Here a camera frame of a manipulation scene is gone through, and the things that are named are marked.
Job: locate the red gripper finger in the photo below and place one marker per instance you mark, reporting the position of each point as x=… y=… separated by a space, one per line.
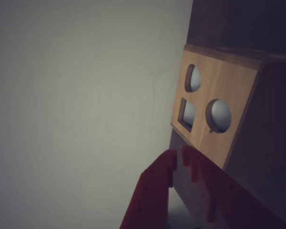
x=152 y=190
x=224 y=198

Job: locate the wooden shape sorter box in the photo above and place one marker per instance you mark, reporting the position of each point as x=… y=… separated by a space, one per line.
x=217 y=81

